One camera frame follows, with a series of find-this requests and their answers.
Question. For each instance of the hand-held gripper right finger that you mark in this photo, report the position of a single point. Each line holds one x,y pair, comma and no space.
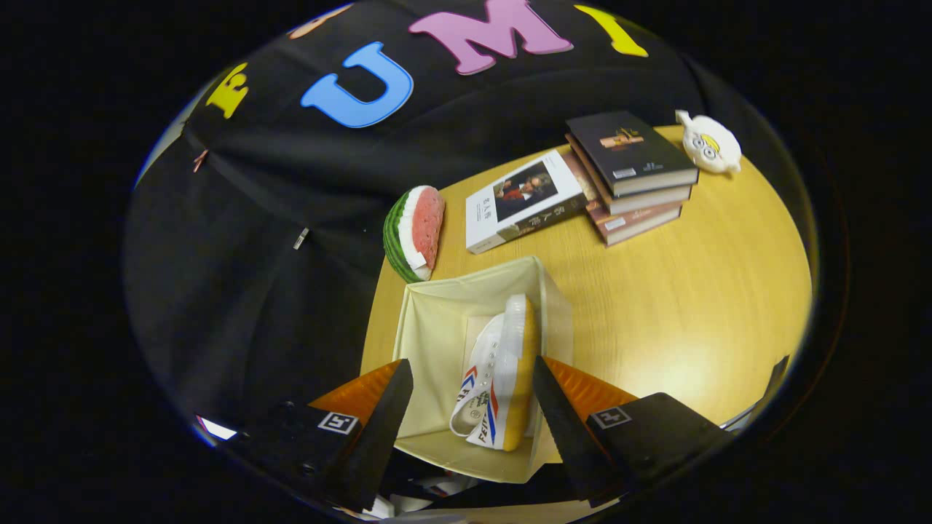
561,422

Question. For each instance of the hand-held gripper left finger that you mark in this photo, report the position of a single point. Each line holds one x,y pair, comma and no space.
378,429

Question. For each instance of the beige fabric storage box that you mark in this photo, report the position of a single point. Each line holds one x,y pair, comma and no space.
437,335

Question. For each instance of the computer monitor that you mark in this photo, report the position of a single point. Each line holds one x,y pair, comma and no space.
215,428

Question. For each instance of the black backdrop cloth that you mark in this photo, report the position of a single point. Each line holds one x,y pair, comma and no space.
240,291

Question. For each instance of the watermelon slice toy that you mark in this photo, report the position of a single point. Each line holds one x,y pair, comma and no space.
419,233

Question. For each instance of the silver clip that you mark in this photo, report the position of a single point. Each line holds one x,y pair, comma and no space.
301,238

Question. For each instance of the reddish cover book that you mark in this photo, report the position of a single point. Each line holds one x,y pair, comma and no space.
637,224

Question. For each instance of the white portrait cover book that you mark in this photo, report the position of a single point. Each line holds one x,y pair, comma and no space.
520,200

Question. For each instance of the brown cover book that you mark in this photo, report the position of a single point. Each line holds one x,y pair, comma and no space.
652,200

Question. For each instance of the black hardcover book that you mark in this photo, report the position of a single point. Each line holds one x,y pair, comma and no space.
630,149

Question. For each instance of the white goggle-eyed plush toy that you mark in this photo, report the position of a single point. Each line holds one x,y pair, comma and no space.
710,144

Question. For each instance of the copper clip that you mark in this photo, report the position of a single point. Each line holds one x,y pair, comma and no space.
199,160

